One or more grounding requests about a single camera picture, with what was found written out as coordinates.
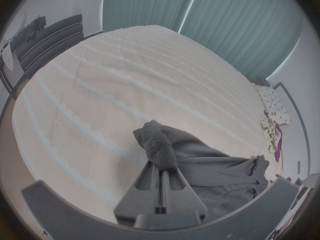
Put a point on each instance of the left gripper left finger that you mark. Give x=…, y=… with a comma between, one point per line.
x=140, y=196

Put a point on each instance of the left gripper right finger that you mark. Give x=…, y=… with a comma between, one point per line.
x=182, y=199

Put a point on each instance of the black T-shirt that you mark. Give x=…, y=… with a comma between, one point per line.
x=212, y=174

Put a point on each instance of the bed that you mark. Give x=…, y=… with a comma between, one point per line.
x=100, y=84

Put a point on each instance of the purple garment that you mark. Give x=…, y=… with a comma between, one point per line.
x=278, y=151

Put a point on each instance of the pink garment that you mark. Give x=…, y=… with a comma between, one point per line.
x=277, y=133

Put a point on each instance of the white printed pillow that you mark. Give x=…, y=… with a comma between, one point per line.
x=273, y=104

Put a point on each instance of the grey bedside table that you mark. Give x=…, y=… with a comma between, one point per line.
x=260, y=81

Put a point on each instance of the dark grey chest of drawers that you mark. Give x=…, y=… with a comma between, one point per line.
x=50, y=44

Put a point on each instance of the blue-green curtain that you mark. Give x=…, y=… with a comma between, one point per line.
x=150, y=4
x=245, y=29

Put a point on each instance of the white hanging cloth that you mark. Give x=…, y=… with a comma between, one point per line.
x=8, y=57

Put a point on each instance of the small black garment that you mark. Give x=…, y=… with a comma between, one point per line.
x=33, y=29

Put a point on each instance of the round white mirror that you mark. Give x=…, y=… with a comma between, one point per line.
x=17, y=26

